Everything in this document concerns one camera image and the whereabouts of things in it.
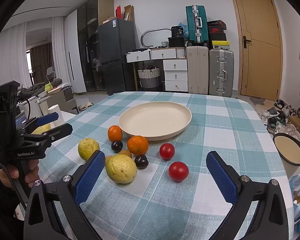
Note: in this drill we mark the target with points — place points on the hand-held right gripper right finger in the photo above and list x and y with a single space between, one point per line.
222 177

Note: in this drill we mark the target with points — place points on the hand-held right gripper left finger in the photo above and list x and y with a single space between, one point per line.
90 177

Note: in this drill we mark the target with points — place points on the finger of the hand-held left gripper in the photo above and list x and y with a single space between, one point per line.
62 130
48 117

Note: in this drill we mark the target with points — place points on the yellow-green guava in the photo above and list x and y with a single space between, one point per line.
88 148
120 168

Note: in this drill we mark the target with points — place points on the dark purple plum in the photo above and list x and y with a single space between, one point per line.
117 146
141 161

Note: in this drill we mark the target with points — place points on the red tomato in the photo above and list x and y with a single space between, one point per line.
178 171
167 151

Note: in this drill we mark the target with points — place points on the small orange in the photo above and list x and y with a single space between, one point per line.
115 133

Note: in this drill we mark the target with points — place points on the large orange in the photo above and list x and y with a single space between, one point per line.
138 145

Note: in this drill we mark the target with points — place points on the beige round plate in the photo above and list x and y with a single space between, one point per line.
155 120

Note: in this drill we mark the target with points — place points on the person's left hand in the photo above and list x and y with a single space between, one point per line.
8 177

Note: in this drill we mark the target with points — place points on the white cylinder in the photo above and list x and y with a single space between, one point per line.
55 113

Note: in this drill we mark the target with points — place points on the yellow packet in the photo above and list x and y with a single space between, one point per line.
41 129

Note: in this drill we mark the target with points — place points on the white appliance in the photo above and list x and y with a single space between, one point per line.
33 107

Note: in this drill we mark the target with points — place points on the low grey cabinet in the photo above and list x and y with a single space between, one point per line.
62 97

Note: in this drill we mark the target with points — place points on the green bag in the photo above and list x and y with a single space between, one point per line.
48 87

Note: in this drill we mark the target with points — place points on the pair of beige slippers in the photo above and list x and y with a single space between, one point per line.
85 105

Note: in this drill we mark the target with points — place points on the grey office chair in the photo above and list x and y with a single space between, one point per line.
51 73

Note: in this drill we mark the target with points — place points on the brown curtain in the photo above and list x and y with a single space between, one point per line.
41 62

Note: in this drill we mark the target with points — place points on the teal checkered tablecloth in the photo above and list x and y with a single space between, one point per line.
215 120

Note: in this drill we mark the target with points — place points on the white wardrobe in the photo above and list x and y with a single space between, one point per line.
73 55

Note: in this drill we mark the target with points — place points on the white curtain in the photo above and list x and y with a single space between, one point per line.
57 42

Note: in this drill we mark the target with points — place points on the pile of shoes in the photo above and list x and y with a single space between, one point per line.
277 120

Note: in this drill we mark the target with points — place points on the grey doormat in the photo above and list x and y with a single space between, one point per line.
257 100

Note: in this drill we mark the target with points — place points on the dark glass wardrobe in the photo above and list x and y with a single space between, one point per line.
90 42

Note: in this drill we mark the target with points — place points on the dark grey refrigerator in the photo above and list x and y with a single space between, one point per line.
116 55

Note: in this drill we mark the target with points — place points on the brown cardboard box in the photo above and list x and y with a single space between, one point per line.
298 125

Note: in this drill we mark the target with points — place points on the wicker basket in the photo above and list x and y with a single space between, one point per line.
149 78

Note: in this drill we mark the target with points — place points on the silver suitcase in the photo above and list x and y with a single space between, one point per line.
221 72

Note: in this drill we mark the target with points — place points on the beige suitcase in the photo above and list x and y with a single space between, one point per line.
197 70

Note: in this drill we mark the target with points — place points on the white desk with drawers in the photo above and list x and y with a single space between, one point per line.
175 75

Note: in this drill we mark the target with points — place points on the flat cardboard box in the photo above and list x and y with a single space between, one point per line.
108 20

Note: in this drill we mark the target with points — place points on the wooden door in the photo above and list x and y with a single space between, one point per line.
260 55

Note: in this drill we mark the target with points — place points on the open cardboard box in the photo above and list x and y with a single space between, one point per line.
129 12

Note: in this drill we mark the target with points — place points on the yellow shoe box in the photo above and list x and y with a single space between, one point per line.
221 45

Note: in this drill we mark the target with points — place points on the plain black box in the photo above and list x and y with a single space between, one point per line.
217 37

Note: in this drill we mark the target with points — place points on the black square box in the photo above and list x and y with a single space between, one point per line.
176 42

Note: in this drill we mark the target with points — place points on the red and black shoe box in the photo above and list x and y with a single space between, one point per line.
217 30

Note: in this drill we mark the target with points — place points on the black tub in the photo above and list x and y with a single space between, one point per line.
177 31

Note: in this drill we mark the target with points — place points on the teal suitcase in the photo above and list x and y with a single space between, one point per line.
193 23

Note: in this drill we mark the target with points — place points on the silver arched frame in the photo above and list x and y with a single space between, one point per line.
152 31

